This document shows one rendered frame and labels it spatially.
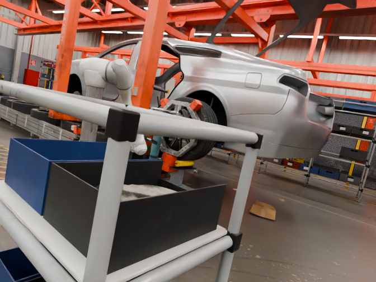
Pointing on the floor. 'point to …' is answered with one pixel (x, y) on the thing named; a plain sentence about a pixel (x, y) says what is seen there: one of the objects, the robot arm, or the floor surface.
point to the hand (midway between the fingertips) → (154, 142)
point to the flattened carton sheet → (263, 210)
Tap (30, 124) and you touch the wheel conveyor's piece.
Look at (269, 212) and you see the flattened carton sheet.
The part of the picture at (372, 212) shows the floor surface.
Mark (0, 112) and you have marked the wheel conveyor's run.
